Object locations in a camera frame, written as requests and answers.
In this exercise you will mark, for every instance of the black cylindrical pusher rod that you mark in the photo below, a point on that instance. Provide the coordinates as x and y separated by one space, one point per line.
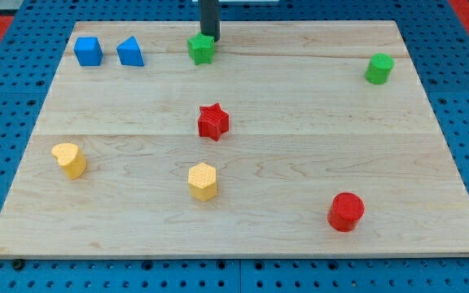
209 18

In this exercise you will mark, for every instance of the green star block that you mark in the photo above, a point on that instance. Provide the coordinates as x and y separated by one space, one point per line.
201 48

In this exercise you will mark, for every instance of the blue triangle block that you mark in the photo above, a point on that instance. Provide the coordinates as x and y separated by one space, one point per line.
130 53

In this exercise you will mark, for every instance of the red star block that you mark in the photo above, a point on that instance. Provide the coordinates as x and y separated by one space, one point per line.
213 121

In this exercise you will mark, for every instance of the blue cube block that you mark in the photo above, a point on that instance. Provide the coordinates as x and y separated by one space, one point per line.
88 51

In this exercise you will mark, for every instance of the light wooden board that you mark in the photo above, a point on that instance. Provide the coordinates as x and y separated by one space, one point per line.
305 125

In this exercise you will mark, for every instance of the yellow hexagon block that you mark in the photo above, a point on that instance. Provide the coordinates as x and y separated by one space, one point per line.
202 180

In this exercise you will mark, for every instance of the green cylinder block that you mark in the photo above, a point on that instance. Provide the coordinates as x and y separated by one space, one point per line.
379 68

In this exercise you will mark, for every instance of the yellow heart block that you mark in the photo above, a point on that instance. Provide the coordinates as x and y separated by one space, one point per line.
70 158

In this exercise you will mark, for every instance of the red cylinder block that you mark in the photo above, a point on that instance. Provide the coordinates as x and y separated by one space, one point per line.
345 212

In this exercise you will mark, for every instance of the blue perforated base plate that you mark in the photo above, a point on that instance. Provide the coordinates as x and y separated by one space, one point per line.
436 37

